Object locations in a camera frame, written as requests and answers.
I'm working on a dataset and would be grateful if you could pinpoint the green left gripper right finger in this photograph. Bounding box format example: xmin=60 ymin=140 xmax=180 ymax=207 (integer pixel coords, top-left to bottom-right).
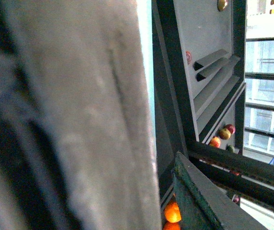
xmin=173 ymin=152 xmax=266 ymax=230

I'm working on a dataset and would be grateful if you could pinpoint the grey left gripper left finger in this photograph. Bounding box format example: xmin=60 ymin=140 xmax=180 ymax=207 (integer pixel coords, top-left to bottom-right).
xmin=0 ymin=0 xmax=161 ymax=230

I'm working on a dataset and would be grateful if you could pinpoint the light blue plastic basket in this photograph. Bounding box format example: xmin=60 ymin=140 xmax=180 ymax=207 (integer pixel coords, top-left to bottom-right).
xmin=136 ymin=0 xmax=157 ymax=171

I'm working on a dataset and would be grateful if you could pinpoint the orange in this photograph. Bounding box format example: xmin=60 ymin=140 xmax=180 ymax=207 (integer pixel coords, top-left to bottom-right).
xmin=164 ymin=200 xmax=182 ymax=223
xmin=163 ymin=222 xmax=181 ymax=230

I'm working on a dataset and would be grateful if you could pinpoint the orange left front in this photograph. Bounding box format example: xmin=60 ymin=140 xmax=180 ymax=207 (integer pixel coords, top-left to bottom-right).
xmin=163 ymin=222 xmax=181 ymax=230

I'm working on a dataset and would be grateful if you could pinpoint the red passion fruit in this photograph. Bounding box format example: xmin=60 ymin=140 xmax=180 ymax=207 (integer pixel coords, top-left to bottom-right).
xmin=209 ymin=136 xmax=221 ymax=148

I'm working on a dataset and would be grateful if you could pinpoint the passion fruit back left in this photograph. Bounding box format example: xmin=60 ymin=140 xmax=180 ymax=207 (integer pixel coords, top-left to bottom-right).
xmin=218 ymin=128 xmax=232 ymax=140

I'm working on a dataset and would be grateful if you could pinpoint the glass door refrigerator cabinet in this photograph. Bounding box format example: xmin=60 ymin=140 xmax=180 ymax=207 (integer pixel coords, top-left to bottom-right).
xmin=244 ymin=39 xmax=274 ymax=158

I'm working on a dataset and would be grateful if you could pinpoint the dark wooden display stand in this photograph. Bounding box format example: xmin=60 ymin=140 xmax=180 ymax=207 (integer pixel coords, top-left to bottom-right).
xmin=152 ymin=0 xmax=274 ymax=212

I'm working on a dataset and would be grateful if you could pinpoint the white shelf with bottles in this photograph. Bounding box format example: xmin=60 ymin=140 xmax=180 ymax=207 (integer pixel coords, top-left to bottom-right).
xmin=246 ymin=0 xmax=274 ymax=39

